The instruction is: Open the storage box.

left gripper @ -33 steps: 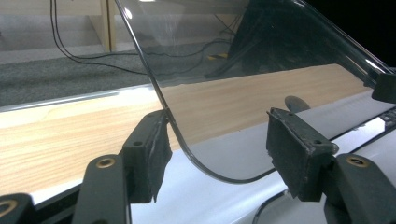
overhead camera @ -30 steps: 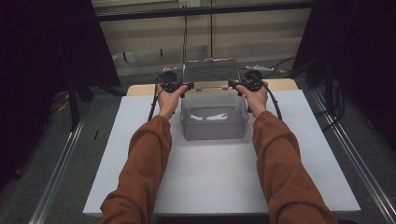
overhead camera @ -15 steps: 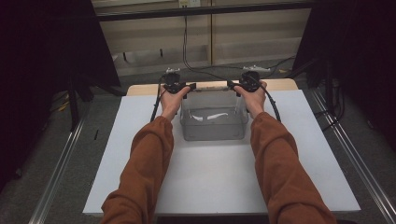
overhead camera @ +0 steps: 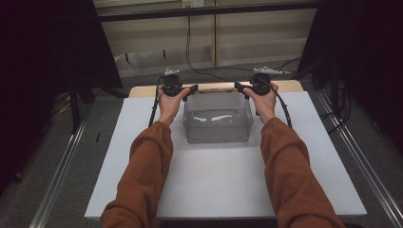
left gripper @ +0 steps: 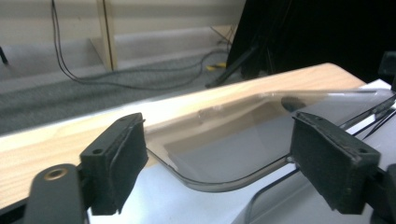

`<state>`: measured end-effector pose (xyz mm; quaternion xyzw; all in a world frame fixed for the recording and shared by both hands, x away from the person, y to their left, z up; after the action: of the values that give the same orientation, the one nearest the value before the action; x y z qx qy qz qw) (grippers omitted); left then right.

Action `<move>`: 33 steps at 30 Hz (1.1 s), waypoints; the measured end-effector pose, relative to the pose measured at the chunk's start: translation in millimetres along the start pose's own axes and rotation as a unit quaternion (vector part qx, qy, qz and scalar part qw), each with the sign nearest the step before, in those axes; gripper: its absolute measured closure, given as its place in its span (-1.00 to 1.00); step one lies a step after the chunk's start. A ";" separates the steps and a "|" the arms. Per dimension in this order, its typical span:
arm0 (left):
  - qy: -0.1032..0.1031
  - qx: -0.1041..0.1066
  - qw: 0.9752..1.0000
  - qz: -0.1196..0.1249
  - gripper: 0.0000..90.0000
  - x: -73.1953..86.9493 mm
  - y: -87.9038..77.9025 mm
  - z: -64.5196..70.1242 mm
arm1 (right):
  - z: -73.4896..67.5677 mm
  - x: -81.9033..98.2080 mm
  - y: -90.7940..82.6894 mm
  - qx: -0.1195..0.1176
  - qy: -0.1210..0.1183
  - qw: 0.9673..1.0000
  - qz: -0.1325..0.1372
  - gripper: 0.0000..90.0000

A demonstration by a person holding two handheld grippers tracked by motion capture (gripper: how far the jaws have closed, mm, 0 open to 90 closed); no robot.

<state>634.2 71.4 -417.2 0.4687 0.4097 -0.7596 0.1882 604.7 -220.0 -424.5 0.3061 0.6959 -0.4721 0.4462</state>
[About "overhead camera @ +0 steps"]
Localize person's right hand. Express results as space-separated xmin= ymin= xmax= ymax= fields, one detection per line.
xmin=242 ymin=81 xmax=280 ymax=125

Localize black floor cables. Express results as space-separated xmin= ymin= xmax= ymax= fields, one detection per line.
xmin=318 ymin=79 xmax=354 ymax=135

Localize black metal stand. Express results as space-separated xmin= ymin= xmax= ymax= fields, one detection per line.
xmin=67 ymin=74 xmax=98 ymax=135

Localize aluminium floor rail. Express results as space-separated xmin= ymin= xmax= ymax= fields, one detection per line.
xmin=316 ymin=89 xmax=403 ymax=228
xmin=28 ymin=104 xmax=93 ymax=228

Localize person's left hand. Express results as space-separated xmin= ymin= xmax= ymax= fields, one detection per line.
xmin=157 ymin=85 xmax=192 ymax=128

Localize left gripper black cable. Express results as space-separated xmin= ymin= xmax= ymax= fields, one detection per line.
xmin=147 ymin=75 xmax=164 ymax=128

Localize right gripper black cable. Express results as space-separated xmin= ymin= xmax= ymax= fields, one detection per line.
xmin=270 ymin=86 xmax=293 ymax=129

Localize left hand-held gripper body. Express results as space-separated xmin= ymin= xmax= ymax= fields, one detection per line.
xmin=161 ymin=67 xmax=193 ymax=98

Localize white wall socket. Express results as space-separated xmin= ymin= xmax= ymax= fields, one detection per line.
xmin=182 ymin=0 xmax=205 ymax=10

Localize black power cable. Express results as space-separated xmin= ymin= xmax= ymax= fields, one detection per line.
xmin=184 ymin=8 xmax=255 ymax=83

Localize black curtain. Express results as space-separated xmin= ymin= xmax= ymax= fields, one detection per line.
xmin=297 ymin=0 xmax=403 ymax=153
xmin=0 ymin=0 xmax=124 ymax=194

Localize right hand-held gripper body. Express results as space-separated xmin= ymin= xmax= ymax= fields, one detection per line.
xmin=249 ymin=66 xmax=284 ymax=97

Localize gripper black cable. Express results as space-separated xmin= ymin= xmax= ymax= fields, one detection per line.
xmin=147 ymin=75 xmax=164 ymax=128
xmin=270 ymin=86 xmax=293 ymax=129

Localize transparent grey plastic box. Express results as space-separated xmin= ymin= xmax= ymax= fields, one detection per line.
xmin=182 ymin=89 xmax=255 ymax=144

